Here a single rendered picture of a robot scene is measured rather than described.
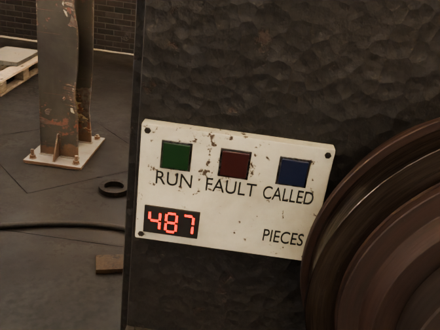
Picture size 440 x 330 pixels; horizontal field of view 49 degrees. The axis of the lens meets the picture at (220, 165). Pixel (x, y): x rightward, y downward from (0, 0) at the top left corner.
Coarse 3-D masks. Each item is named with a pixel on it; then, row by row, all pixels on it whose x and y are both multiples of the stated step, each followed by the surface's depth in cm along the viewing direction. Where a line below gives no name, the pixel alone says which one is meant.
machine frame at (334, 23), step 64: (192, 0) 60; (256, 0) 59; (320, 0) 59; (384, 0) 58; (192, 64) 63; (256, 64) 62; (320, 64) 62; (384, 64) 61; (256, 128) 66; (320, 128) 65; (384, 128) 65; (128, 192) 81; (128, 256) 86; (192, 256) 75; (256, 256) 74; (128, 320) 81; (192, 320) 80; (256, 320) 79
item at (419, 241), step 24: (432, 192) 50; (408, 216) 51; (432, 216) 50; (384, 240) 52; (408, 240) 52; (432, 240) 50; (360, 264) 53; (384, 264) 53; (408, 264) 51; (432, 264) 50; (360, 288) 55; (384, 288) 52; (408, 288) 52; (336, 312) 57; (360, 312) 56; (384, 312) 53
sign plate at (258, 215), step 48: (144, 144) 66; (192, 144) 65; (240, 144) 65; (288, 144) 64; (144, 192) 69; (192, 192) 68; (240, 192) 68; (288, 192) 67; (192, 240) 71; (240, 240) 71; (288, 240) 70
